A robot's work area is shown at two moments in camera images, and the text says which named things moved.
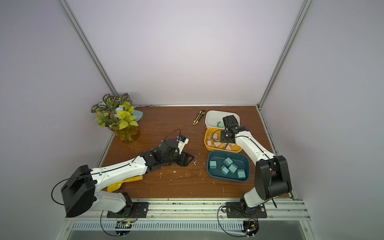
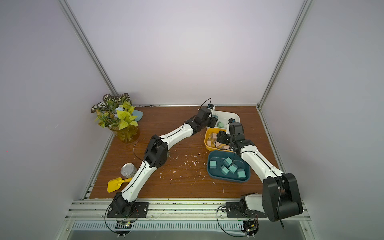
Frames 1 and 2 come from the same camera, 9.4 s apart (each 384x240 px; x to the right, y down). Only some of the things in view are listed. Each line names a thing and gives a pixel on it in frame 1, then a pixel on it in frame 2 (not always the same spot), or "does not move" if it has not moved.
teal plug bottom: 224,170 does not move
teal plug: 213,164 does not move
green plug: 220,124 does not move
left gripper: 184,163 -> 214,121
